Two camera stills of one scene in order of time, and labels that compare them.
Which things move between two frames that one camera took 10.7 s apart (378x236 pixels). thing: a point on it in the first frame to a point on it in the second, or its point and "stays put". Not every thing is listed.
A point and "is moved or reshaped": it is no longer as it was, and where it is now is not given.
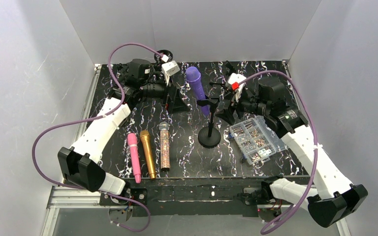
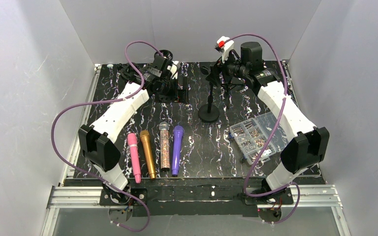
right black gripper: (231, 105) to (215, 70)
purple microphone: (193, 74) to (177, 140)
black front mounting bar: (193, 196) stays put
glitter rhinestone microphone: (164, 127) stays put
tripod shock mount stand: (158, 57) stays put
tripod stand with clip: (230, 69) is moved or reshaped
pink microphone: (132, 138) stays put
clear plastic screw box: (256, 140) stays put
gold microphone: (145, 137) stays put
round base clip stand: (209, 137) to (209, 112)
